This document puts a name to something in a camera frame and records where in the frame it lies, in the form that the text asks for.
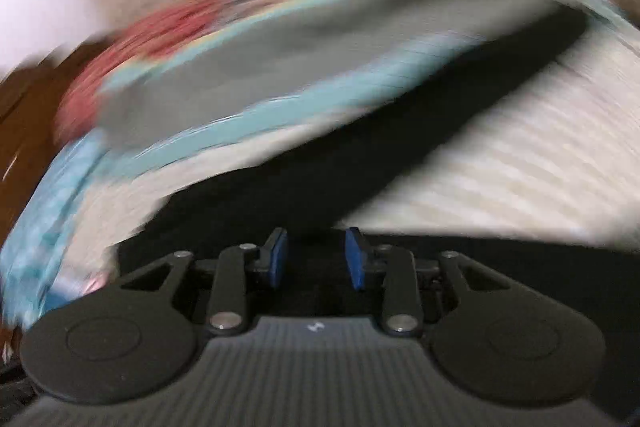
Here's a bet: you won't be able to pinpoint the teal lattice patterned cloth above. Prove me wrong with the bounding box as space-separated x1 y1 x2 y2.
0 137 112 323

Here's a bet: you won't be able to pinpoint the carved wooden headboard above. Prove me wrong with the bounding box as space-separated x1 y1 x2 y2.
0 52 96 253

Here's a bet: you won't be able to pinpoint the red floral quilt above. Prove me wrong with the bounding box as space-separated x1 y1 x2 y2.
55 0 441 142

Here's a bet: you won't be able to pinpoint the patterned striped bed sheet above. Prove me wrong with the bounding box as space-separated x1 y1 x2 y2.
0 0 640 328

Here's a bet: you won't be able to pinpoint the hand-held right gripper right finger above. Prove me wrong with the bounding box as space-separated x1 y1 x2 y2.
344 227 508 338

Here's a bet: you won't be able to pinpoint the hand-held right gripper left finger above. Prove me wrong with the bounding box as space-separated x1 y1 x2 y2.
117 227 290 337

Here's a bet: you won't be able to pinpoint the black pants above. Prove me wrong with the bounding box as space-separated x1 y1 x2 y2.
112 9 640 338

